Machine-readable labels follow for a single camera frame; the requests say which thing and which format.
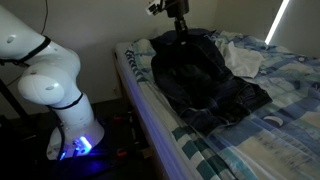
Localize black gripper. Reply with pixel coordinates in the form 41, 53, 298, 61
164, 0, 189, 37

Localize dark blue denim pants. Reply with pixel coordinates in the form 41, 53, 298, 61
151, 34, 271, 135

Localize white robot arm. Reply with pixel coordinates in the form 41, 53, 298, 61
0, 6, 104, 160

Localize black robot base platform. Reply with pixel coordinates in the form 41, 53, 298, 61
22, 111, 153, 180

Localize white cloth garment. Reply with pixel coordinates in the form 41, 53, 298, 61
215, 40, 265, 78

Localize blue checkered bed sheet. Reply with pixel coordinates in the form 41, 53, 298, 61
125, 31, 320, 180

